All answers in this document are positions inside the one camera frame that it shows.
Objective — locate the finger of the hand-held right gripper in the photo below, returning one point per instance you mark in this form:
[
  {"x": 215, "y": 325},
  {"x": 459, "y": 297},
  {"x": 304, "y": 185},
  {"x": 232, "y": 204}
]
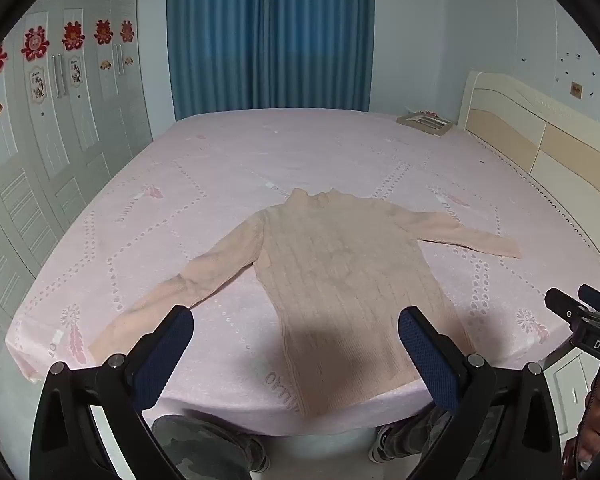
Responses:
[
  {"x": 596, "y": 297},
  {"x": 562, "y": 304}
]

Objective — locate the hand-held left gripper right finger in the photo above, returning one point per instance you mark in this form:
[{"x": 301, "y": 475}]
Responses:
[{"x": 425, "y": 355}]

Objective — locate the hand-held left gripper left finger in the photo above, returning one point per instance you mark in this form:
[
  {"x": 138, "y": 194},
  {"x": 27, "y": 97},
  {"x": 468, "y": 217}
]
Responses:
[{"x": 165, "y": 355}]

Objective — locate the beige knit sweater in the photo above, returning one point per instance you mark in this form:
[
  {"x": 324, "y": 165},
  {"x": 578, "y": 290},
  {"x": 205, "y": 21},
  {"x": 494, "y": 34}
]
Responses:
[{"x": 330, "y": 270}]

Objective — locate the person's right hand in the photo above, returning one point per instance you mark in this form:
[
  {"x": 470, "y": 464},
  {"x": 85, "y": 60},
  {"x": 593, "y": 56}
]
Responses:
[{"x": 597, "y": 425}]

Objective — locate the white nightstand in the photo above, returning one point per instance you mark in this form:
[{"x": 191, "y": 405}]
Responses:
[{"x": 567, "y": 390}]

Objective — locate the camouflage pants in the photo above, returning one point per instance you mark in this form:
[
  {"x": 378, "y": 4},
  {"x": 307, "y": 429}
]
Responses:
[{"x": 200, "y": 445}]

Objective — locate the cream wooden headboard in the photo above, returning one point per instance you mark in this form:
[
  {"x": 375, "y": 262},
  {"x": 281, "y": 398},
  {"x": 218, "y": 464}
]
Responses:
[{"x": 555, "y": 150}]

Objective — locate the bed with pink cover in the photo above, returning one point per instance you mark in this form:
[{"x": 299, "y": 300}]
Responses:
[{"x": 230, "y": 160}]

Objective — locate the white wardrobe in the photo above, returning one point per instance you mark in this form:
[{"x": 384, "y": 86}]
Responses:
[{"x": 80, "y": 160}]

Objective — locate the oval painted door plaque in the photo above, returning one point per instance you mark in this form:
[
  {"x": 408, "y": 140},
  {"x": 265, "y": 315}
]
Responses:
[
  {"x": 38, "y": 87},
  {"x": 76, "y": 71}
]

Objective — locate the blue curtain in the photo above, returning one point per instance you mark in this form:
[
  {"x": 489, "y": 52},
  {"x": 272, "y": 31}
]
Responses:
[{"x": 270, "y": 35}]

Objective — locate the brown wall socket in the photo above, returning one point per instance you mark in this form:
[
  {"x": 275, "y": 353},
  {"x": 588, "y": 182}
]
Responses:
[{"x": 576, "y": 89}]

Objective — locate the wooden picture frame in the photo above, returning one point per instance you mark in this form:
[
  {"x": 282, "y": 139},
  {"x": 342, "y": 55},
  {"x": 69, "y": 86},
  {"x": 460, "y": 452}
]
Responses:
[{"x": 425, "y": 122}]

